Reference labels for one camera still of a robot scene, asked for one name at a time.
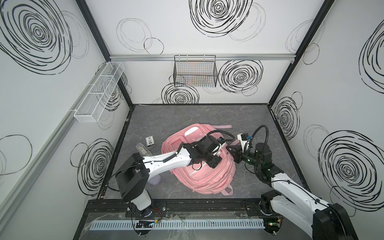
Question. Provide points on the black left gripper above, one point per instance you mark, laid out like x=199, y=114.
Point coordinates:
x=212, y=160

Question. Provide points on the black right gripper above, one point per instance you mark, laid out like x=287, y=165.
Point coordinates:
x=237, y=153

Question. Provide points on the pink student backpack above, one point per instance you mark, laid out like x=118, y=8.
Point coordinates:
x=201, y=178

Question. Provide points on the purple eraser pouch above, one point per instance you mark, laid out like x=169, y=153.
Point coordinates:
x=154, y=180

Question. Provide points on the clear plastic case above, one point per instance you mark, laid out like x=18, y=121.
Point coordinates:
x=143, y=150

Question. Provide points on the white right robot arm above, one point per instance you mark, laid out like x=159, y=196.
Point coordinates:
x=315, y=216

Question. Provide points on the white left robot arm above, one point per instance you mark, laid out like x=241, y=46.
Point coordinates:
x=133, y=175

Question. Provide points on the small white card packet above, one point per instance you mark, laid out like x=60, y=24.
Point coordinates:
x=150, y=141

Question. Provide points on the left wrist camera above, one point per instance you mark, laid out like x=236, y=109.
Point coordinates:
x=219, y=142

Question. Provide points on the white slotted cable duct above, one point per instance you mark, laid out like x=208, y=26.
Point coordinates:
x=190, y=224

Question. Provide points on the black wire wall basket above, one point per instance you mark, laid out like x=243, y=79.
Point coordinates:
x=195, y=71

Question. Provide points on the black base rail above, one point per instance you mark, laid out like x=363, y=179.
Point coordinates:
x=164, y=208

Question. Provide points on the white mesh wall shelf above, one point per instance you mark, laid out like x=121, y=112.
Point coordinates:
x=96, y=100

